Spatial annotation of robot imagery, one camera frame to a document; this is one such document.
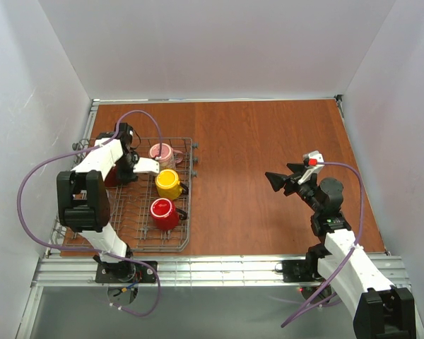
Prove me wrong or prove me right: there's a dark red mug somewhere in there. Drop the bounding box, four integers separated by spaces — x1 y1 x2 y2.
104 166 120 188

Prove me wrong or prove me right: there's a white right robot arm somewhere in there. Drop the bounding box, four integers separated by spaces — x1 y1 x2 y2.
265 159 417 338

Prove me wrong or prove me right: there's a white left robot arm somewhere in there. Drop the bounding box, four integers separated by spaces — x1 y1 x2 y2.
57 123 139 281

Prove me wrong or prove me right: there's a yellow mug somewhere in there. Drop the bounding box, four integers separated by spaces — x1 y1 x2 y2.
155 169 189 201

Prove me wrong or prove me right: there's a pink ghost pattern mug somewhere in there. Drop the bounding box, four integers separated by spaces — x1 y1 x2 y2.
148 143 184 170

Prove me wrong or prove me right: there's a bright red mug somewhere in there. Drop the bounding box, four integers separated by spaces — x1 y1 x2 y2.
150 198 188 231

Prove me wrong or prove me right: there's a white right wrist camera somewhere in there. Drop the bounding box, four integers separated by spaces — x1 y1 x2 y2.
298 150 324 185

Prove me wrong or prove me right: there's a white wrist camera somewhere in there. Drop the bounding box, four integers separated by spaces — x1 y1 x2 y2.
133 157 160 175
298 150 324 185

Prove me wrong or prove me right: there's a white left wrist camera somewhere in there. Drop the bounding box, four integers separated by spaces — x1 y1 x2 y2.
133 157 160 175

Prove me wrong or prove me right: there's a grey wire dish rack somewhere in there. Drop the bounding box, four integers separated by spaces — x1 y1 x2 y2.
50 137 198 253

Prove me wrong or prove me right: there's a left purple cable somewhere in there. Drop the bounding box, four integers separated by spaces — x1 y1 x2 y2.
16 109 163 317

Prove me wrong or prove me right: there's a purple cable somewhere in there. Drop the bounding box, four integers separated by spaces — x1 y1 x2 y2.
16 109 163 317
281 161 366 328

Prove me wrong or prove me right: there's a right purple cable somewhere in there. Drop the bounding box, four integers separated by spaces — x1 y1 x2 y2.
281 161 366 328

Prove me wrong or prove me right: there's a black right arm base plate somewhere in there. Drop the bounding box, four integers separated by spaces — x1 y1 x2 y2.
281 259 324 283

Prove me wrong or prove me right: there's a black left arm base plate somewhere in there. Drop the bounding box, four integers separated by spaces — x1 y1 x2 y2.
95 261 156 284

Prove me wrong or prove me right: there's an aluminium frame rail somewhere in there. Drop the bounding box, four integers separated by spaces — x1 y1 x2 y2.
30 254 411 287

